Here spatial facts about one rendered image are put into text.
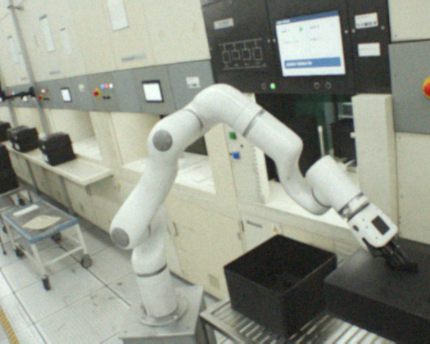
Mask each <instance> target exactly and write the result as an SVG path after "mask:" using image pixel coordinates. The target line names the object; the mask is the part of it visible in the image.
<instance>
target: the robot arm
mask: <svg viewBox="0 0 430 344"><path fill-rule="evenodd" d="M221 123H224V124H226V125H227V126H228V127H230V128H231V129H234V130H235V131H237V132H238V133H239V134H240V135H241V136H243V137H244V138H245V139H246V140H247V141H249V142H250V143H252V144H253V145H254V146H256V147H258V148H259V149H260V150H261V151H263V152H264V153H265V154H267V155H268V156H270V157H271V158H272V159H273V160H274V162H275V164H276V166H277V168H278V176H279V180H280V182H281V184H282V186H283V189H284V190H285V192H286V193H287V195H288V196H289V197H290V198H291V199H292V200H294V201H295V202H296V203H297V204H298V205H299V206H300V207H301V208H303V209H304V210H307V211H309V212H310V213H311V214H312V215H317V216H321V215H324V214H326V213H327V212H328V210H330V209H331V208H333V209H334V210H335V211H336V213H337V214H338V215H339V216H340V217H341V218H342V220H344V219H345V218H347V221H346V222H347V224H348V225H349V228H350V230H351V231H352V232H353V234H354V235H355V237H356V238H357V240H358V241H359V242H360V244H361V245H362V246H363V247H364V249H365V250H366V251H368V252H369V253H371V255H372V256H373V257H377V256H381V257H383V258H384V259H386V260H389V261H390V262H391V265H393V266H394V267H395V268H396V270H400V269H402V268H403V267H405V266H406V263H405V262H404V261H403V260H402V259H401V256H402V257H404V258H407V259H408V257H407V255H405V254H404V252H403V251H402V250H401V249H400V245H399V244H398V242H397V237H398V233H397V227H396V225H395V224H393V222H392V221H391V220H390V219H389V218H388V217H387V216H386V215H384V214H383V212H382V211H381V210H380V209H378V208H377V207H376V206H375V205H374V204H372V202H371V203H369V202H368V203H366V201H368V198H367V197H366V196H365V195H364V194H363V192H362V191H361V190H360V189H359V188H358V187H357V186H356V185H355V183H354V181H353V180H352V179H350V178H349V177H348V176H347V175H346V172H345V171H344V170H343V169H342V168H341V167H340V166H338V164H337V162H336V161H335V160H334V159H333V158H332V157H331V156H330V155H328V156H324V157H322V158H321V159H320V160H319V161H317V162H316V163H315V164H314V165H313V166H311V168H310V169H309V170H308V171H307V173H306V177H307V178H308V180H309V181H311V184H312V185H310V183H309V182H308V181H305V179H304V178H303V177H302V176H301V173H300V169H299V165H298V161H299V158H300V153H301V150H302V141H301V139H300V138H299V137H298V135H296V134H295V133H293V132H292V131H291V130H290V129H289V128H287V127H286V126H285V125H284V124H283V123H281V122H280V121H279V120H277V119H276V118H274V117H273V116H271V115H270V114H269V113H268V112H267V111H265V110H264V109H263V108H261V107H260V106H258V105H257V104H256V103H254V102H253V101H252V100H251V99H249V98H248V97H246V96H245V95H244V94H242V93H241V92H239V91H238V90H237V89H236V88H233V87H231V86H228V85H226V84H217V85H213V86H211V87H209V88H205V89H204V90H203V91H201V92H200V93H199V94H198V95H196V96H195V98H194V100H192V101H191V102H190V103H189V104H188V105H187V106H186V107H184V108H183V109H182V110H180V111H177V112H175V113H174V114H172V115H170V116H166V117H165V118H164V119H162V120H160V121H159V122H157V123H156V126H155V127H154V128H153V130H152V131H151V133H150V135H149V137H148V140H147V149H148V151H149V157H148V161H147V165H146V166H145V168H144V171H143V173H142V176H141V178H140V180H139V182H138V184H137V186H136V187H135V189H134V190H133V191H132V192H131V194H130V195H129V197H128V199H127V200H126V201H125V203H124V204H123V206H122V207H121V208H120V210H119V211H118V212H117V214H116V215H115V217H114V219H113V220H112V223H111V229H110V234H111V239H112V241H113V242H114V243H115V244H116V245H117V246H118V247H121V248H124V249H132V248H133V249H134V250H133V253H132V256H131V264H132V268H133V270H134V275H135V278H136V280H137V284H138V288H139V291H140V294H141V296H142V299H143V301H140V305H141V306H140V307H139V308H138V319H139V321H140V322H142V323H143V324H146V325H147V326H153V327H155V326H162V325H164V326H166V325H167V324H171V323H173V322H174V321H176V320H178V319H180V318H181V317H182V316H183V315H185V312H186V310H187V308H188V302H187V299H186V298H185V297H184V296H183V295H182V294H180V293H177V292H175V291H174V286H173V284H172V280H171V277H170V272H169V268H168V265H167V262H166V258H165V254H164V246H165V239H166V234H167V228H168V216H167V213H166V210H165V207H164V205H163V204H162V203H163V201H164V200H165V199H166V198H167V196H168V193H169V191H170V189H171V187H172V185H173V183H174V181H175V180H176V178H177V176H178V173H179V158H180V156H181V154H182V153H183V151H184V149H185V148H186V147H187V146H189V145H190V144H192V143H194V142H195V141H196V140H198V139H199V138H200V137H202V136H203V135H204V134H205V133H207V132H208V131H210V130H211V129H213V128H215V127H216V126H217V125H219V124H221ZM383 248H384V249H385V250H383Z"/></svg>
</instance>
